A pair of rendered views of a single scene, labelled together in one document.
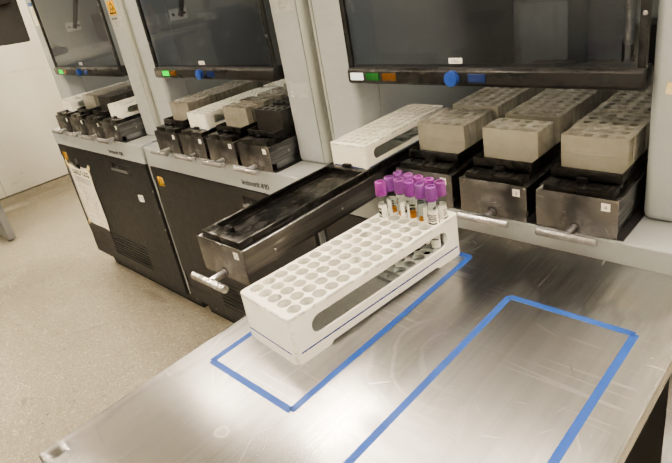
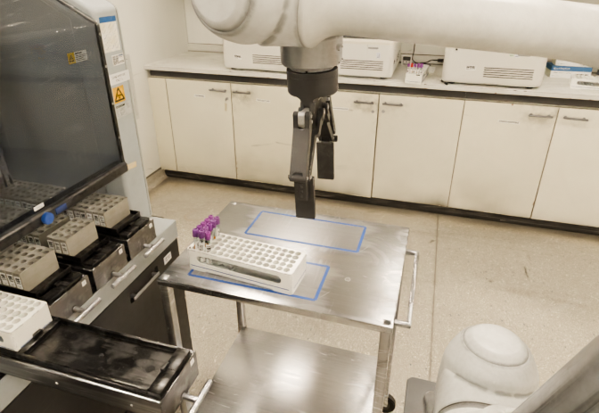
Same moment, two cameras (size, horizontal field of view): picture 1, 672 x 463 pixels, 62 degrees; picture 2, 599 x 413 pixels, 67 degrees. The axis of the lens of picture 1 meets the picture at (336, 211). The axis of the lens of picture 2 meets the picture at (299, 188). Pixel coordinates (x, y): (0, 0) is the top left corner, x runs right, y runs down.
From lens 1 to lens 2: 1.37 m
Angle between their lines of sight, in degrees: 104
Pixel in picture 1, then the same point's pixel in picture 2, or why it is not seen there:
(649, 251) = (164, 231)
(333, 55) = not seen: outside the picture
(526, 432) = (311, 224)
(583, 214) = (145, 235)
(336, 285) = (274, 250)
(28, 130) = not seen: outside the picture
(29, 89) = not seen: outside the picture
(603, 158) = (121, 212)
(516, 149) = (86, 238)
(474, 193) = (102, 272)
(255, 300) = (296, 266)
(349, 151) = (35, 318)
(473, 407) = (307, 233)
